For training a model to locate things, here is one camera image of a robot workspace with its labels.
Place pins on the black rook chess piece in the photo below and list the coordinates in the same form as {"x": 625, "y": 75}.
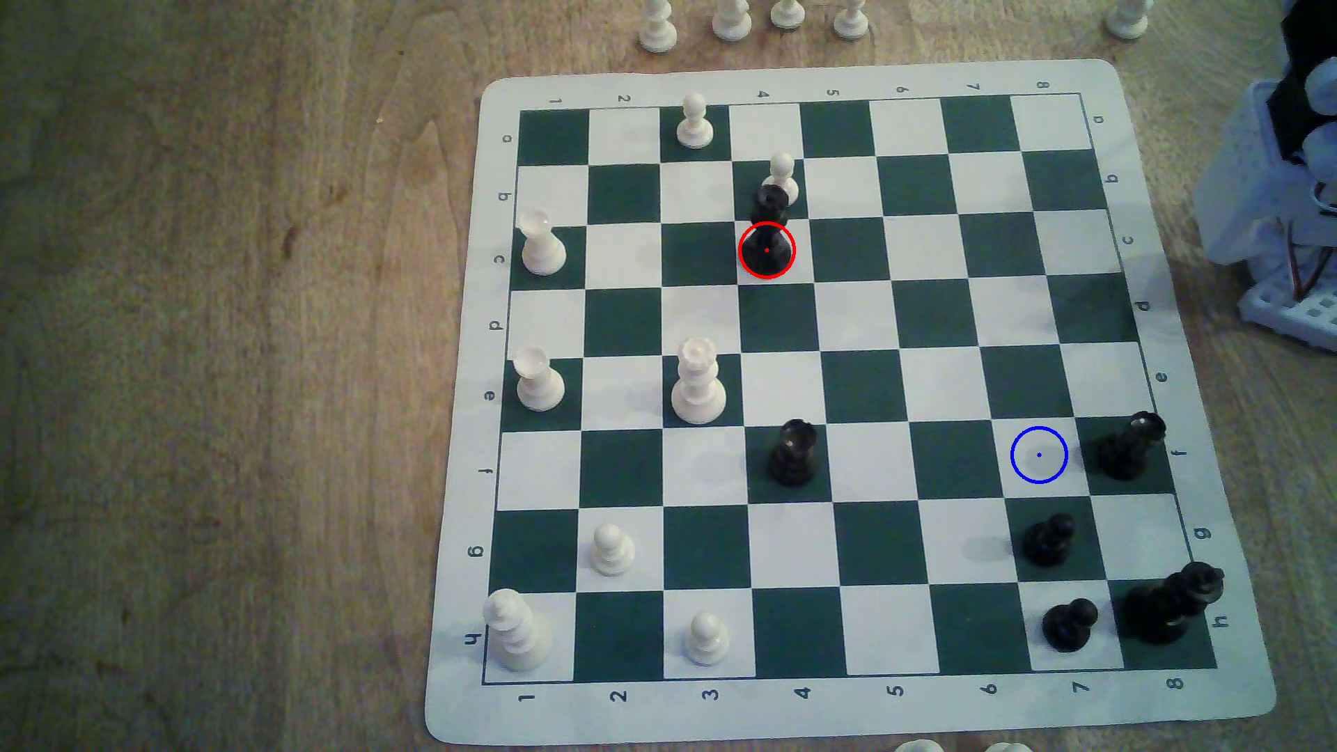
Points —
{"x": 768, "y": 242}

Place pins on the white lattice robot base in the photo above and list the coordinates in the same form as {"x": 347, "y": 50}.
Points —
{"x": 1295, "y": 310}

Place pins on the white queen chess piece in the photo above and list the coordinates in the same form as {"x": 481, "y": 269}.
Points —
{"x": 698, "y": 397}

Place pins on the white rook chess piece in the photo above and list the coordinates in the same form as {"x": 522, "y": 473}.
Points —
{"x": 542, "y": 251}
{"x": 539, "y": 386}

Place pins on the white pawn chess piece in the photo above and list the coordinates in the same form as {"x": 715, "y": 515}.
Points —
{"x": 1128, "y": 21}
{"x": 611, "y": 551}
{"x": 789, "y": 15}
{"x": 783, "y": 170}
{"x": 707, "y": 642}
{"x": 695, "y": 131}
{"x": 732, "y": 21}
{"x": 658, "y": 31}
{"x": 851, "y": 23}

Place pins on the white king chess piece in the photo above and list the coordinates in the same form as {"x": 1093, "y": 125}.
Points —
{"x": 517, "y": 637}

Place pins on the black pawn chess piece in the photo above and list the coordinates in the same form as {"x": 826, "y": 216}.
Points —
{"x": 1065, "y": 627}
{"x": 1045, "y": 543}

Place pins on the black queen chess piece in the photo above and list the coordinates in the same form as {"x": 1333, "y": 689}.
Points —
{"x": 1123, "y": 454}

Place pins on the black king chess piece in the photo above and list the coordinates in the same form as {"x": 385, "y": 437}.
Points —
{"x": 1154, "y": 611}

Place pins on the black pawn lower left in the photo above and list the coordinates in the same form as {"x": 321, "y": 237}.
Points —
{"x": 794, "y": 460}

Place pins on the green and white chessboard mat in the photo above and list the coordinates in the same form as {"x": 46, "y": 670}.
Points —
{"x": 888, "y": 313}

